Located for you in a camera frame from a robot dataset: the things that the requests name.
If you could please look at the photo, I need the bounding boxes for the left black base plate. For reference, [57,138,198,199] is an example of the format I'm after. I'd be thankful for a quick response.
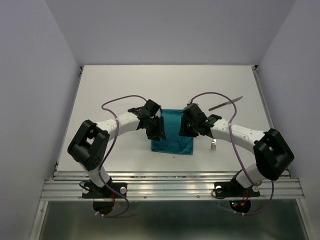
[79,180,128,199]

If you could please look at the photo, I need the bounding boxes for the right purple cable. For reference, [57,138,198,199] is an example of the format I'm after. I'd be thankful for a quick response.
[187,91,276,217]

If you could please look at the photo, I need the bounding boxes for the aluminium rail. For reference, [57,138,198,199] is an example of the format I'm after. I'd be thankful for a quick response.
[251,65,275,129]
[39,170,306,201]

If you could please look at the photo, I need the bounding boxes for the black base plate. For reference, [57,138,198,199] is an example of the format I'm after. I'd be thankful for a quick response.
[211,178,261,200]
[79,180,128,199]

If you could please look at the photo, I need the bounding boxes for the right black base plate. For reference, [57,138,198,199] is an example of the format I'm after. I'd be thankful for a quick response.
[211,178,261,200]

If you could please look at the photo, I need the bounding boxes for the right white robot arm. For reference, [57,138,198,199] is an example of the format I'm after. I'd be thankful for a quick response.
[179,103,295,195]

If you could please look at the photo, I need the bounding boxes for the metal knife black handle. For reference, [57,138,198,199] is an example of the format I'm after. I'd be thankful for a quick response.
[208,96,243,112]

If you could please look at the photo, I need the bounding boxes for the aluminium front rail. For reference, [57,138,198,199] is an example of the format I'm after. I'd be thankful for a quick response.
[39,170,306,201]

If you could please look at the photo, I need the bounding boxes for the teal cloth napkin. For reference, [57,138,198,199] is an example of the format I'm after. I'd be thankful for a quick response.
[151,109,194,155]

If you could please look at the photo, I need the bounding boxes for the metal fork black handle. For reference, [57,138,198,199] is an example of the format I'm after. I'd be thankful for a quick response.
[210,138,217,151]

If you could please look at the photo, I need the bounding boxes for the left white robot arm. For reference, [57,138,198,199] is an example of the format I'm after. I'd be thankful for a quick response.
[67,99,166,197]

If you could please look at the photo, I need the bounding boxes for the aluminium right side rail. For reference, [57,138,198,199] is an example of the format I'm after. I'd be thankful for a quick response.
[251,65,275,129]

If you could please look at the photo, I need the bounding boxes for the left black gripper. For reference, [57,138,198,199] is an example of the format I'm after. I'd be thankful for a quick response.
[145,116,166,142]

